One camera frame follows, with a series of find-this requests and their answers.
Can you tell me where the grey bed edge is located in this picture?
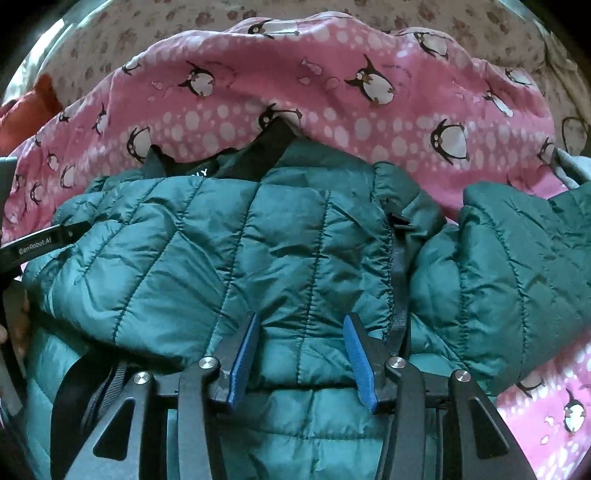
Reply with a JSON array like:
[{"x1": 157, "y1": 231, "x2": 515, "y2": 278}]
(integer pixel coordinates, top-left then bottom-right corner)
[{"x1": 23, "y1": 7, "x2": 86, "y2": 81}]

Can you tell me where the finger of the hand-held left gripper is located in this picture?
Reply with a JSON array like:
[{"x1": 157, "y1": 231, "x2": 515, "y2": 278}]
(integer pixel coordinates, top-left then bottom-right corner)
[{"x1": 0, "y1": 220, "x2": 90, "y2": 278}]

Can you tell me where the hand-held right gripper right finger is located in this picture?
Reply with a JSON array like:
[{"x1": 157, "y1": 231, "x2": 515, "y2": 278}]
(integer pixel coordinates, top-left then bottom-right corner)
[{"x1": 342, "y1": 313, "x2": 539, "y2": 480}]

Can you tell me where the beige floral bedsheet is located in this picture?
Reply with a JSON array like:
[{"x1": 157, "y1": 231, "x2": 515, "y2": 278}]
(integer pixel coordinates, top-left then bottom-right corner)
[{"x1": 28, "y1": 0, "x2": 591, "y2": 158}]

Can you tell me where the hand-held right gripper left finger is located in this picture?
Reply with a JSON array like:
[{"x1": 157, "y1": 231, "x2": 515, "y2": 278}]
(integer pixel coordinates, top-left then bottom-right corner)
[{"x1": 51, "y1": 311, "x2": 262, "y2": 480}]

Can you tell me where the pink penguin printed blanket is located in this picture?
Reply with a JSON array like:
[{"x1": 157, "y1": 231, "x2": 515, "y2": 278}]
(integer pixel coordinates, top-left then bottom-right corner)
[{"x1": 0, "y1": 16, "x2": 591, "y2": 480}]

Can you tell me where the red cloth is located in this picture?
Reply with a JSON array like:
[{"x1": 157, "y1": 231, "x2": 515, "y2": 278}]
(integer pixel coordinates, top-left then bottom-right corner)
[{"x1": 0, "y1": 74, "x2": 63, "y2": 148}]

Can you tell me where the grey cloth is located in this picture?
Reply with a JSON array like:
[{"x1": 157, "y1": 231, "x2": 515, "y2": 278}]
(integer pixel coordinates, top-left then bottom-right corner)
[{"x1": 538, "y1": 138, "x2": 591, "y2": 190}]

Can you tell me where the teal quilted puffer jacket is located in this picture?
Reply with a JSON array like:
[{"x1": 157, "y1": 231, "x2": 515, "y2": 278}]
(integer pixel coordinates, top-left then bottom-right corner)
[{"x1": 21, "y1": 115, "x2": 591, "y2": 480}]

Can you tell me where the person's left hand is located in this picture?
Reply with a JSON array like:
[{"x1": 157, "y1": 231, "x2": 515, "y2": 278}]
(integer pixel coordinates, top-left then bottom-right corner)
[{"x1": 0, "y1": 291, "x2": 32, "y2": 365}]

